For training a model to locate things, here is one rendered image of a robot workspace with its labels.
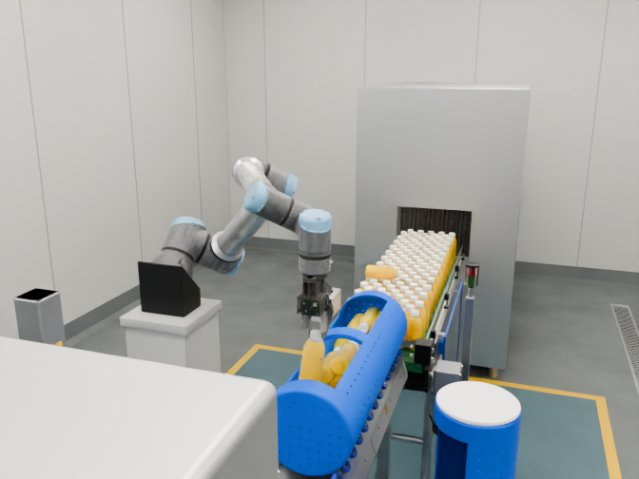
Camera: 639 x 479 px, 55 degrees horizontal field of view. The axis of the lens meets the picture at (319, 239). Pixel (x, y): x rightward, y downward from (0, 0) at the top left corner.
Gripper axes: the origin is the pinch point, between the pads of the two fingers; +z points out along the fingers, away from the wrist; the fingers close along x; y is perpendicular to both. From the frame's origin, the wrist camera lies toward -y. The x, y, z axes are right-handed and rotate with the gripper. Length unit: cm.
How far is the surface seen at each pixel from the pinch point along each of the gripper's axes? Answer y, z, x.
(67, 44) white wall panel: -247, -85, -283
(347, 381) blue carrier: -3.6, 16.2, 8.9
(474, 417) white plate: -23, 33, 46
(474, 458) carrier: -20, 45, 47
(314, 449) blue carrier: 11.0, 31.5, 3.3
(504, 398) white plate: -39, 33, 55
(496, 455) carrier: -22, 44, 54
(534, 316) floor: -384, 140, 77
